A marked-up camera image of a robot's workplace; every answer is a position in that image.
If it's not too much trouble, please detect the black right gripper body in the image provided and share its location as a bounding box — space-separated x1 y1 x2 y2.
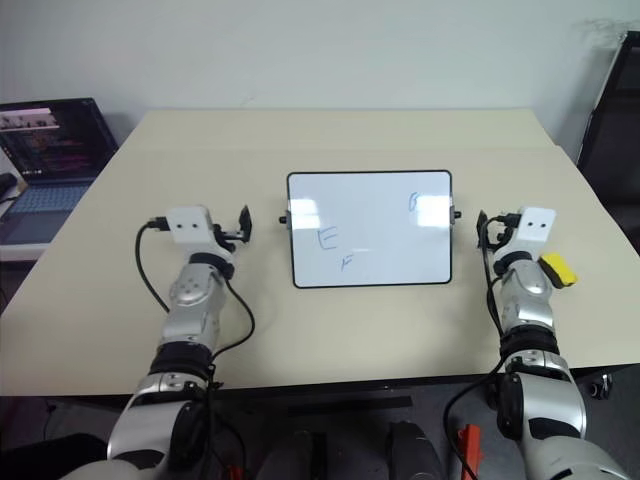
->
486 213 521 251

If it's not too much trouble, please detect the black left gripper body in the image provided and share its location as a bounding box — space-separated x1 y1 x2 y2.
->
213 223 243 254

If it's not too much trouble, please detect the yellow and black eraser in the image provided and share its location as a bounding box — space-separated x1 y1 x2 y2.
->
540 251 579 290

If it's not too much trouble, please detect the black-framed whiteboard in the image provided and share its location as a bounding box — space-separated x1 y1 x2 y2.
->
277 169 463 291

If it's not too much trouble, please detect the black caster wheel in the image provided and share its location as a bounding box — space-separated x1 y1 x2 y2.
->
588 371 615 400

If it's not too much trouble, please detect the open blue laptop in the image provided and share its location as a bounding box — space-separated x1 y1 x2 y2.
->
0 96 120 247

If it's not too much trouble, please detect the red clamp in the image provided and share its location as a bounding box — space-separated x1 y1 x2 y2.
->
456 423 485 480

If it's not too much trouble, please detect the dark rounded shape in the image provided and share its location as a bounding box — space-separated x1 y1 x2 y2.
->
388 419 447 480

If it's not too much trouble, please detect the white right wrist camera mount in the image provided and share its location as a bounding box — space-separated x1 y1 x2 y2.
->
494 203 558 264

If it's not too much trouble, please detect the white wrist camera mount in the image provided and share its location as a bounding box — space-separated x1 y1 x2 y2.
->
494 203 558 264
166 205 235 261

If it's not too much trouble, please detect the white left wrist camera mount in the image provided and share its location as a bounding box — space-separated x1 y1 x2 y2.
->
166 205 235 261

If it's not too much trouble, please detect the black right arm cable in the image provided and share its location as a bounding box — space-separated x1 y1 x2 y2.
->
442 213 521 480

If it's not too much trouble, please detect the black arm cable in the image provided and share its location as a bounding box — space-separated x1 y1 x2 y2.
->
135 215 258 451
442 213 521 480

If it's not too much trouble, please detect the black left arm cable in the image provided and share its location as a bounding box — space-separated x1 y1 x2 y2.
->
135 215 258 451

